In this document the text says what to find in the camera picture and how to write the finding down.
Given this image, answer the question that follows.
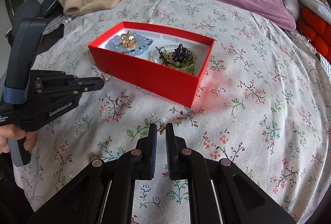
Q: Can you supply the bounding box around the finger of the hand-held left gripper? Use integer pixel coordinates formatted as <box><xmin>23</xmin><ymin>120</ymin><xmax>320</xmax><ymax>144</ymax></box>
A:
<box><xmin>72</xmin><ymin>84</ymin><xmax>104</xmax><ymax>98</ymax></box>
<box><xmin>66</xmin><ymin>75</ymin><xmax>105</xmax><ymax>86</ymax></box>

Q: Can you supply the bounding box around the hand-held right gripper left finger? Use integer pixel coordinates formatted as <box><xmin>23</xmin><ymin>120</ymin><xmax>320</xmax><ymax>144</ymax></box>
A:
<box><xmin>26</xmin><ymin>123</ymin><xmax>158</xmax><ymax>224</ymax></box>

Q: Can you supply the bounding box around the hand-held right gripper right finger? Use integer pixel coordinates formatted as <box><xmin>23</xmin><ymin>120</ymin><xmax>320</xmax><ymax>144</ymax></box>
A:
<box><xmin>165</xmin><ymin>123</ymin><xmax>296</xmax><ymax>224</ymax></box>

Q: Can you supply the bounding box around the light blue bead bracelet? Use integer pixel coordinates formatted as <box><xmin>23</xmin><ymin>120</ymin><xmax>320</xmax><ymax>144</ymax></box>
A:
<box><xmin>108</xmin><ymin>33</ymin><xmax>153</xmax><ymax>55</ymax></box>

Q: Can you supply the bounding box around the gold ring ornament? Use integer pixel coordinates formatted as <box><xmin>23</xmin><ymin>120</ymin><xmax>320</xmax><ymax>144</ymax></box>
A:
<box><xmin>119</xmin><ymin>31</ymin><xmax>137</xmax><ymax>48</ymax></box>

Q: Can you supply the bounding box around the dark seed bead bracelet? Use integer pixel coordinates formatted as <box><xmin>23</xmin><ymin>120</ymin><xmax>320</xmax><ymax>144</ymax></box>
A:
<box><xmin>120</xmin><ymin>38</ymin><xmax>154</xmax><ymax>55</ymax></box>

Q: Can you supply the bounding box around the red cardboard box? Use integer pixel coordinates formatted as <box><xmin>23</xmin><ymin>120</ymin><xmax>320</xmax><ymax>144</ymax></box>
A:
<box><xmin>88</xmin><ymin>21</ymin><xmax>216</xmax><ymax>109</ymax></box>

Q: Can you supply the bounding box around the clear bead bracelet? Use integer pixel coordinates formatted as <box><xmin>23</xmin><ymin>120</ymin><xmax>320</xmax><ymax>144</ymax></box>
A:
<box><xmin>150</xmin><ymin>44</ymin><xmax>199</xmax><ymax>71</ymax></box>

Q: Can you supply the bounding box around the green bead bracelet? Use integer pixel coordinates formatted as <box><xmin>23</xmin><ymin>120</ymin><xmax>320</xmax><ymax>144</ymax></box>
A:
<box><xmin>162</xmin><ymin>51</ymin><xmax>199</xmax><ymax>76</ymax></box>

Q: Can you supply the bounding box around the black rhinestone ornament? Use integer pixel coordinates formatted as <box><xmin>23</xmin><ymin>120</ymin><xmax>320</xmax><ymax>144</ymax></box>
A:
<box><xmin>174</xmin><ymin>44</ymin><xmax>194</xmax><ymax>62</ymax></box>

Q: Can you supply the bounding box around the person's left hand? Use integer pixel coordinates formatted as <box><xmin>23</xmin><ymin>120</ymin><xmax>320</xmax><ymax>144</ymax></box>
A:
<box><xmin>0</xmin><ymin>126</ymin><xmax>37</xmax><ymax>155</ymax></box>

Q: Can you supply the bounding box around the grey checked cloth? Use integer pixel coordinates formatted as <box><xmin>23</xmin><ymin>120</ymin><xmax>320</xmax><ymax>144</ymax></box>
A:
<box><xmin>43</xmin><ymin>16</ymin><xmax>70</xmax><ymax>35</ymax></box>

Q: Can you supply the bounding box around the dark grey chair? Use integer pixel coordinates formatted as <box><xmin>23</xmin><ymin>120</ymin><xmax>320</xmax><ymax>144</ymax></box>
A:
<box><xmin>5</xmin><ymin>0</ymin><xmax>65</xmax><ymax>44</ymax></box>

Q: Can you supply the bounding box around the grey quilted bedspread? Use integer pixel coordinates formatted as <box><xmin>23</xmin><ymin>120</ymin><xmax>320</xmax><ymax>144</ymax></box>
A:
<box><xmin>286</xmin><ymin>30</ymin><xmax>331</xmax><ymax>72</ymax></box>

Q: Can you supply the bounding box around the orange plush toy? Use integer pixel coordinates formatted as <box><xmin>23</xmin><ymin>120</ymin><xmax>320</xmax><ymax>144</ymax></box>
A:
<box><xmin>296</xmin><ymin>8</ymin><xmax>331</xmax><ymax>62</ymax></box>

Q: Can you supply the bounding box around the silver ring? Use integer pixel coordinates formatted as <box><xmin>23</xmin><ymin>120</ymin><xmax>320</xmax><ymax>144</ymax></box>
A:
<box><xmin>115</xmin><ymin>96</ymin><xmax>130</xmax><ymax>108</ymax></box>

